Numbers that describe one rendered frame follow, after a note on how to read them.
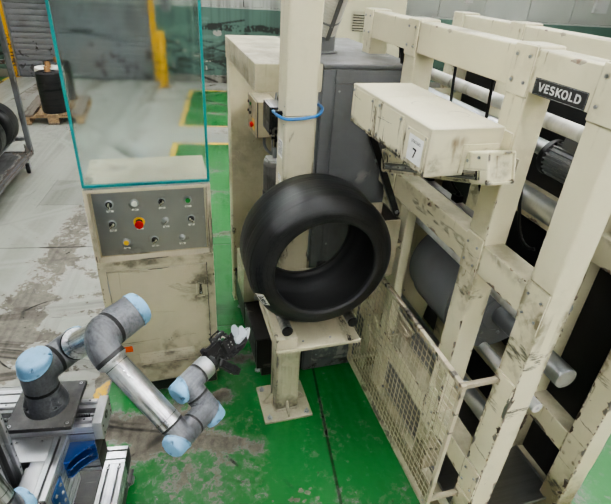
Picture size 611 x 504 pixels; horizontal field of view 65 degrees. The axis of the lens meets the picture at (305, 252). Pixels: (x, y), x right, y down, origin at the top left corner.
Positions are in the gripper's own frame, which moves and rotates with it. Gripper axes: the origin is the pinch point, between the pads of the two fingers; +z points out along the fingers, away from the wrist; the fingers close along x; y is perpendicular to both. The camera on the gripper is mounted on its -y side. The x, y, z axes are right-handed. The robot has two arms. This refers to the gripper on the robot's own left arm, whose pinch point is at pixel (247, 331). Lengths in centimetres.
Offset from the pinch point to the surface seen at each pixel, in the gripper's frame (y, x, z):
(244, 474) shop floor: -91, 41, -6
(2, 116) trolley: 100, 414, 133
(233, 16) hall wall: 140, 579, 692
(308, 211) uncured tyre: 34.1, -21.7, 28.5
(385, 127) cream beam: 53, -45, 53
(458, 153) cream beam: 45, -72, 42
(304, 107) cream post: 63, -9, 61
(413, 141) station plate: 51, -60, 40
